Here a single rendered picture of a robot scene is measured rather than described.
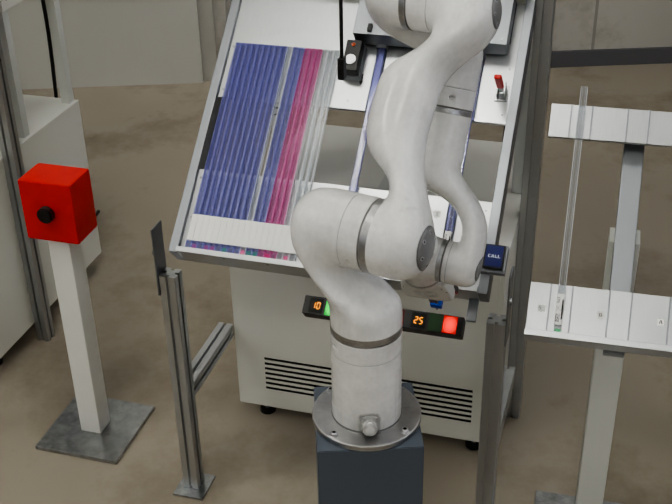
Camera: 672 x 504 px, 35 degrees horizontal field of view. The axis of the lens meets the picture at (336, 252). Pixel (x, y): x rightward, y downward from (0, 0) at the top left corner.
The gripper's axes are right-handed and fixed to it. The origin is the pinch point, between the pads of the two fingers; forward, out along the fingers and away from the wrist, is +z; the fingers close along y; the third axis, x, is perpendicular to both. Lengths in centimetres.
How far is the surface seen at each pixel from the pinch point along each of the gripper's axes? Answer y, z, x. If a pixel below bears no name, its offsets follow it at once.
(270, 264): -36.2, 3.7, 2.4
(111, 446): -89, 64, -37
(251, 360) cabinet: -56, 63, -8
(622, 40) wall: 24, 276, 215
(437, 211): -3.2, 5.1, 19.1
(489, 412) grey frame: 11.8, 29.5, -17.1
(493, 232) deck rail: 9.3, 3.9, 15.6
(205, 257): -52, 5, 2
